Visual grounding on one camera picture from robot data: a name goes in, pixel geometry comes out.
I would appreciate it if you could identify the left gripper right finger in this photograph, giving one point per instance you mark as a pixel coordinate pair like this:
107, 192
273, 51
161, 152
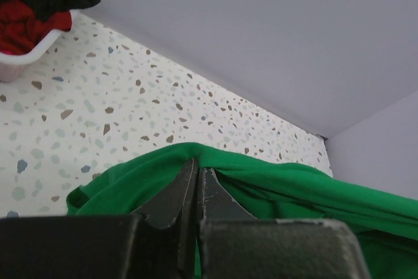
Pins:
235, 244

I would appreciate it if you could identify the green t shirt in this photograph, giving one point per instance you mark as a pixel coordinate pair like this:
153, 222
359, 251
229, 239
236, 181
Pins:
385, 224

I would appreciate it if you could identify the red t shirt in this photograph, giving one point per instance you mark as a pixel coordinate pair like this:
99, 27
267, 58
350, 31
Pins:
21, 31

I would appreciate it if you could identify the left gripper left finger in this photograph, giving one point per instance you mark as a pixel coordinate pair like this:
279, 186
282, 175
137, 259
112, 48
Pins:
156, 240

